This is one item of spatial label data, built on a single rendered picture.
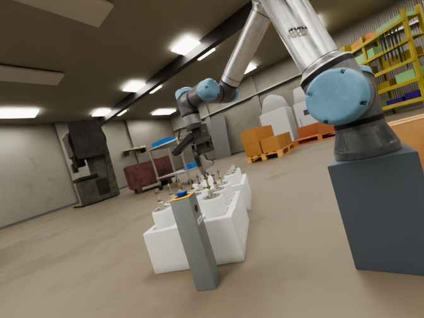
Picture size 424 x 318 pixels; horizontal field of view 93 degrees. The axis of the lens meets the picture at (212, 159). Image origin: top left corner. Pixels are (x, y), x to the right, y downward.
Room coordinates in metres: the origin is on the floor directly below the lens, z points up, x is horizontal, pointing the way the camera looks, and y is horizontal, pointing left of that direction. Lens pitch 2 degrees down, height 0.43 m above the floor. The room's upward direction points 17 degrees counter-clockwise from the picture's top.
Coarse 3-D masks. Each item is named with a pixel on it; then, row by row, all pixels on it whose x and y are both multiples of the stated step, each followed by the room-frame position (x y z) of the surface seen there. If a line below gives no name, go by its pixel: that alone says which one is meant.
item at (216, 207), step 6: (216, 198) 0.79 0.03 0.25; (222, 198) 0.81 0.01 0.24; (204, 204) 0.80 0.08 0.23; (210, 204) 0.79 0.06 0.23; (216, 204) 0.79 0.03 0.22; (222, 204) 0.80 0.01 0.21; (204, 210) 0.81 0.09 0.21; (210, 210) 0.79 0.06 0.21; (216, 210) 0.78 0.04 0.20; (222, 210) 0.79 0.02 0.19; (210, 216) 0.79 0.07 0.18; (216, 216) 0.78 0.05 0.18
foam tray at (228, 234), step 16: (240, 192) 1.09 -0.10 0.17; (240, 208) 0.96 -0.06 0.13; (208, 224) 0.76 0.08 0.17; (224, 224) 0.75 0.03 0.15; (240, 224) 0.86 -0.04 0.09; (160, 240) 0.82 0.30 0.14; (176, 240) 0.80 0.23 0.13; (224, 240) 0.75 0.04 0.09; (240, 240) 0.77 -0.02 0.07; (160, 256) 0.82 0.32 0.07; (176, 256) 0.80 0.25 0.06; (224, 256) 0.76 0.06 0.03; (240, 256) 0.74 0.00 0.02; (160, 272) 0.83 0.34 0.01
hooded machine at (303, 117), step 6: (294, 90) 5.63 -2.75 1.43; (300, 90) 5.48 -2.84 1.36; (294, 96) 5.58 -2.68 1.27; (300, 96) 5.46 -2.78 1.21; (300, 102) 5.38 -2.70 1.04; (294, 108) 5.50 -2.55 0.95; (300, 108) 5.39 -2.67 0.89; (306, 108) 5.31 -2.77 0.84; (300, 114) 5.42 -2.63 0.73; (306, 114) 5.33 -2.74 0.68; (300, 120) 5.42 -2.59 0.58; (306, 120) 5.36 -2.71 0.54; (312, 120) 5.27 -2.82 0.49; (300, 126) 5.47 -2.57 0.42; (312, 138) 5.38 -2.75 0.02
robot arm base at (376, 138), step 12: (360, 120) 0.51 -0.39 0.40; (372, 120) 0.51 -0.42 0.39; (384, 120) 0.52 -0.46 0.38; (336, 132) 0.58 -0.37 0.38; (348, 132) 0.54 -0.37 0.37; (360, 132) 0.52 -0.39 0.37; (372, 132) 0.50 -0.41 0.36; (384, 132) 0.50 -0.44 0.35; (336, 144) 0.58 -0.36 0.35; (348, 144) 0.53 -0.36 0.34; (360, 144) 0.51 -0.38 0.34; (372, 144) 0.50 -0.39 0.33; (384, 144) 0.49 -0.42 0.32; (396, 144) 0.49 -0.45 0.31; (336, 156) 0.58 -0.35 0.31; (348, 156) 0.53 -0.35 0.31; (360, 156) 0.51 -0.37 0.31; (372, 156) 0.50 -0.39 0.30
